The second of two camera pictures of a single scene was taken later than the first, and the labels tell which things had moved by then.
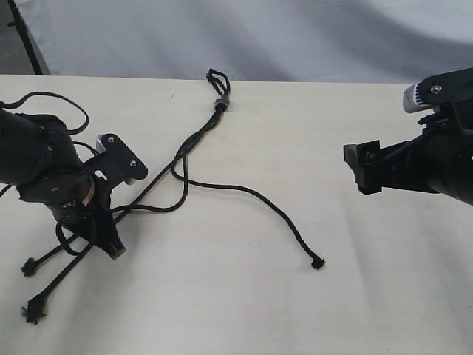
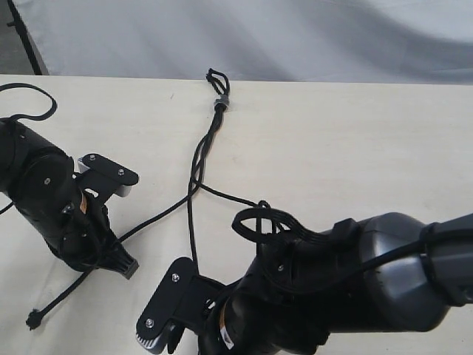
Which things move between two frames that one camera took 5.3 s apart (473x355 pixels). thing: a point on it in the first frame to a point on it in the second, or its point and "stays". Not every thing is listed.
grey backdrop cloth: (389, 41) stays
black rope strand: (33, 307) to (222, 102)
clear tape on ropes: (222, 98) stays
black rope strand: (219, 86) to (221, 91)
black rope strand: (222, 83) to (221, 86)
